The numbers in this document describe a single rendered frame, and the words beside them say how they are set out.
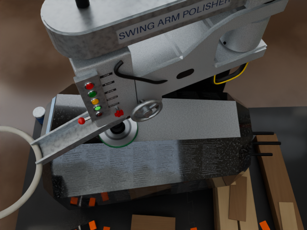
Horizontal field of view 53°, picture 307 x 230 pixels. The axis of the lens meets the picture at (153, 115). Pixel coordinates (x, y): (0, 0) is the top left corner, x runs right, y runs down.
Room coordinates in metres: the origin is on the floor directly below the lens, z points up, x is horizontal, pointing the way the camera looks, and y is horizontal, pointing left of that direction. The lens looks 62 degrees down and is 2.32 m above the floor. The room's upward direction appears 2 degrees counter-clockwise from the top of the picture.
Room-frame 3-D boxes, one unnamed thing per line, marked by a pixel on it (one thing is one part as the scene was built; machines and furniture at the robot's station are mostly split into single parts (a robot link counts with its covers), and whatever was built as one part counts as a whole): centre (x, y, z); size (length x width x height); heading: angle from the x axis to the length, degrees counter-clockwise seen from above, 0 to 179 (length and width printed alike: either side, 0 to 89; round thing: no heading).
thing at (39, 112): (1.25, 0.93, 0.08); 0.10 x 0.10 x 0.13
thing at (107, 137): (0.74, 0.20, 0.82); 0.21 x 0.21 x 0.01
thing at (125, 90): (0.77, 0.12, 1.30); 0.36 x 0.22 x 0.45; 112
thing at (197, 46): (0.87, -0.17, 1.28); 0.74 x 0.23 x 0.49; 112
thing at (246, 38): (0.98, -0.41, 1.32); 0.19 x 0.19 x 0.20
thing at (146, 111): (0.67, 0.04, 1.18); 0.15 x 0.10 x 0.15; 112
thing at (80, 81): (0.61, 0.22, 1.35); 0.08 x 0.03 x 0.28; 112
